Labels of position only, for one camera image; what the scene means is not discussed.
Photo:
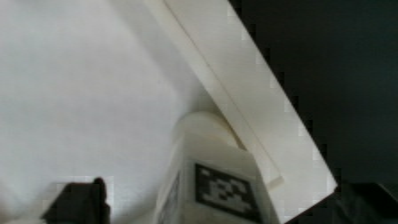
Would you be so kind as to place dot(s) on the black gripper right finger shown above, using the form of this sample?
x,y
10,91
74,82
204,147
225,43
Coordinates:
x,y
362,204

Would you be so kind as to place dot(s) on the white right fence piece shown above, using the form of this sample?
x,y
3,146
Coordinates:
x,y
245,88

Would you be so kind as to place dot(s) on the white square table top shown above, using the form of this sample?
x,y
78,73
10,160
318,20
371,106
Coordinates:
x,y
97,91

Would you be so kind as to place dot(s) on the white leg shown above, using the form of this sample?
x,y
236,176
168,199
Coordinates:
x,y
214,192

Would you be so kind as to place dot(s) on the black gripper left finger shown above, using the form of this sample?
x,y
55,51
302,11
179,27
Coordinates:
x,y
79,206

